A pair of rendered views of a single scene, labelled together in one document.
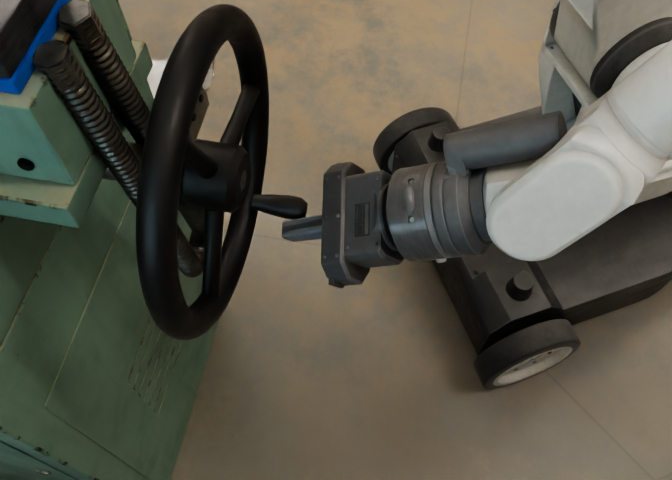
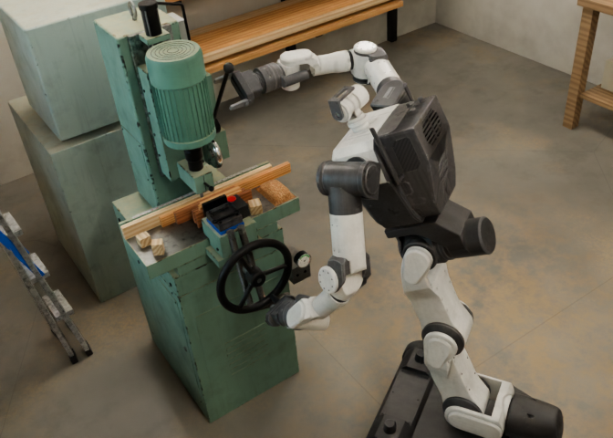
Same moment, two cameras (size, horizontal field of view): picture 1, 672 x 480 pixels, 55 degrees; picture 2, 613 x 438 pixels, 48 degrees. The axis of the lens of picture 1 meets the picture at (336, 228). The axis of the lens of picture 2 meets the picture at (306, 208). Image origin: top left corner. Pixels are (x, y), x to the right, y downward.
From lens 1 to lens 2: 1.80 m
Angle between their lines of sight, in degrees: 38
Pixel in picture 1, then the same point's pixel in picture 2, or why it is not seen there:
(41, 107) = (223, 239)
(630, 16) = (429, 314)
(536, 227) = (291, 318)
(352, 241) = (274, 311)
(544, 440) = not seen: outside the picture
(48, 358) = (203, 306)
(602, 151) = (304, 304)
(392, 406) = not seen: outside the picture
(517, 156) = not seen: hidden behind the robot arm
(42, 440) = (189, 327)
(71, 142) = (226, 249)
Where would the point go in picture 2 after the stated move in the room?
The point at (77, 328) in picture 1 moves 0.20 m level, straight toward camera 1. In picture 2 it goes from (217, 307) to (212, 348)
